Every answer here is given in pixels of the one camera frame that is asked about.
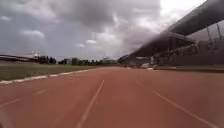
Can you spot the row of distant trees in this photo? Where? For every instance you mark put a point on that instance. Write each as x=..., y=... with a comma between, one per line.
x=76, y=61

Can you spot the red running track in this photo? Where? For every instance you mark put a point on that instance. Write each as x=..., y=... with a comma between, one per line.
x=126, y=100

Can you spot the low building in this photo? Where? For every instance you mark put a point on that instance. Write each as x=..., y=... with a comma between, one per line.
x=16, y=58

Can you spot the pale concrete kerb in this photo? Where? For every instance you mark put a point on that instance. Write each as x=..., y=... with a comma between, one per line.
x=36, y=77

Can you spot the grass field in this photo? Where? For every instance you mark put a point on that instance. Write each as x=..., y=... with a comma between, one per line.
x=30, y=70

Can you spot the grandstand with slanted roof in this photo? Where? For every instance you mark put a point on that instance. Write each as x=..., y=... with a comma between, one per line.
x=186, y=43

